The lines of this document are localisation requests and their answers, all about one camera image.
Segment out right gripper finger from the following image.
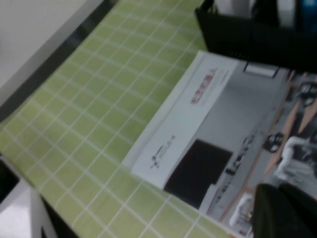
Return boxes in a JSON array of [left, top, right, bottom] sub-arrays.
[[254, 182, 317, 238]]

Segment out black plastic book holder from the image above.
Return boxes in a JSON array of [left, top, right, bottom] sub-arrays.
[[194, 0, 317, 75]]

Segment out white book orange band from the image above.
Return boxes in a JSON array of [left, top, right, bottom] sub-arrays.
[[279, 0, 296, 28]]

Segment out blue spine mechanical book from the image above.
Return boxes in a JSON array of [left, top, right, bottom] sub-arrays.
[[296, 0, 317, 32]]

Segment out robot lab photo brochure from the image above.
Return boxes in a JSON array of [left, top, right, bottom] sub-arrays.
[[131, 56, 317, 238]]

